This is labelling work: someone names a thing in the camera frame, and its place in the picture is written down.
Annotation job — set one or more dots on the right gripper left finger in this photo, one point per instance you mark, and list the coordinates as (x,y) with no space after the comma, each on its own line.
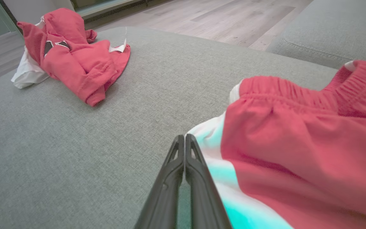
(164,203)

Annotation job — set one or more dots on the large grey sofa seat cushion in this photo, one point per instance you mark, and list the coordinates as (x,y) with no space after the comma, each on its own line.
(138,95)

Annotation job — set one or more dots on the red shorts white stripes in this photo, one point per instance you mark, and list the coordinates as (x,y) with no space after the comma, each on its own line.
(297,143)

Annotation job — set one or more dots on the pale low window ledge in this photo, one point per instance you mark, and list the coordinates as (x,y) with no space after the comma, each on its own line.
(106,8)

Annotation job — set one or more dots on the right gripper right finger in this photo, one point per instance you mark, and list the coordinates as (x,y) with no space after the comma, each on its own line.
(205,203)

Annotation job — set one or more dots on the long grey sofa seat cushion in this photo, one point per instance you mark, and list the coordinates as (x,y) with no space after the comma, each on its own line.
(335,28)

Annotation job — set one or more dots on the red basketball jersey white sleeves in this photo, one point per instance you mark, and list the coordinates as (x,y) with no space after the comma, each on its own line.
(84,63)

